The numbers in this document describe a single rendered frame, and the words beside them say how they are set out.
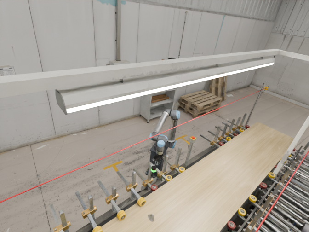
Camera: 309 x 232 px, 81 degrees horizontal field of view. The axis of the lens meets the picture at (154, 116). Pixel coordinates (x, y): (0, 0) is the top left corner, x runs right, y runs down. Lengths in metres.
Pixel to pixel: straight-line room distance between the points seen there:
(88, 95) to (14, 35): 3.05
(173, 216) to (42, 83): 1.79
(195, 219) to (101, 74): 1.78
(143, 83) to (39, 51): 3.05
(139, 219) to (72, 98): 1.55
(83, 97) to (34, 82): 0.19
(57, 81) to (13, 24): 3.03
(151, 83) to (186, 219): 1.55
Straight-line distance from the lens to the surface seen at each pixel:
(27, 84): 0.78
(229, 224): 2.31
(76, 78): 0.82
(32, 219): 3.40
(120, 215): 2.02
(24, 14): 3.79
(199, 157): 3.17
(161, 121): 2.55
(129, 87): 0.94
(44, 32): 3.85
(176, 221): 2.14
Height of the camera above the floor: 2.72
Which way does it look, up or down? 30 degrees down
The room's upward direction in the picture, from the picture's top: 7 degrees clockwise
